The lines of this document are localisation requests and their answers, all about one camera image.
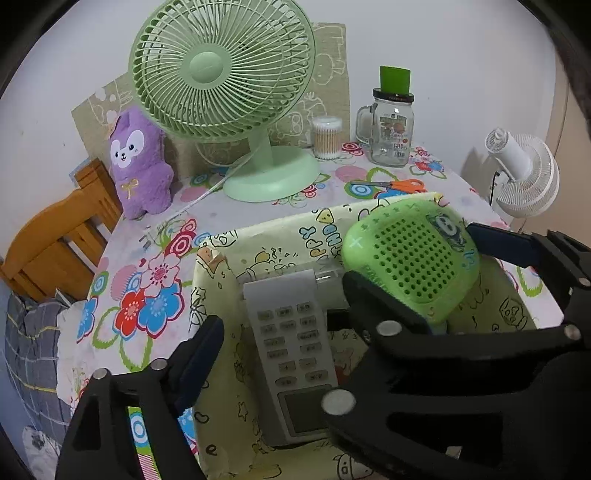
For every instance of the cotton swab container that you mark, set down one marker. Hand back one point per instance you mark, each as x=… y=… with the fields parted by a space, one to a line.
x=327 y=141

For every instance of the glass jar mug green lid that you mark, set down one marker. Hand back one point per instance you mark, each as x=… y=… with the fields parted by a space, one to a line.
x=390 y=134

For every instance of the white remote control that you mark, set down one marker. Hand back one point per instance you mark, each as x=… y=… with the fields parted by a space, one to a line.
x=295 y=337

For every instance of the wooden chair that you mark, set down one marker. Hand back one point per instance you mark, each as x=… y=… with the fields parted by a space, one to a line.
x=51 y=244

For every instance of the white spotted cloth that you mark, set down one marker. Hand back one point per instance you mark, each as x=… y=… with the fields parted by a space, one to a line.
x=39 y=443

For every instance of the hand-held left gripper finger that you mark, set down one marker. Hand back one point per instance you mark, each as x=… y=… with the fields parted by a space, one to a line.
x=203 y=350

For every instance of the white standing fan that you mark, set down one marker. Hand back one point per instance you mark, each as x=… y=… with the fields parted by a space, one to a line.
x=526 y=180

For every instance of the plaid grey bedding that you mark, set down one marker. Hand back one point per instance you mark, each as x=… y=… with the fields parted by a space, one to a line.
x=27 y=350

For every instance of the yellow fabric storage box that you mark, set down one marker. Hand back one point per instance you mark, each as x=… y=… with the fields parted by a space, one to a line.
x=221 y=378

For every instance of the beige door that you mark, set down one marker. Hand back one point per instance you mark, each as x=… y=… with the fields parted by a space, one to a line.
x=568 y=175

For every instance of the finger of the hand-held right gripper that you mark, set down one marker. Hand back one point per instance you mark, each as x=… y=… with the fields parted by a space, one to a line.
x=369 y=295
x=498 y=244

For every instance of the green desk fan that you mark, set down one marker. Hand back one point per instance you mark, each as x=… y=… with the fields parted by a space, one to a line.
x=207 y=69

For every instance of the green perforated panda pouch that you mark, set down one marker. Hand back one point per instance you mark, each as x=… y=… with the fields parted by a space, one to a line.
x=406 y=258

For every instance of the purple plush toy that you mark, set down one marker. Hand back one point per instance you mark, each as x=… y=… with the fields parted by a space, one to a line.
x=138 y=184

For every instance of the patterned cardboard board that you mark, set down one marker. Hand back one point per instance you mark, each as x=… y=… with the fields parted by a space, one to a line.
x=330 y=55

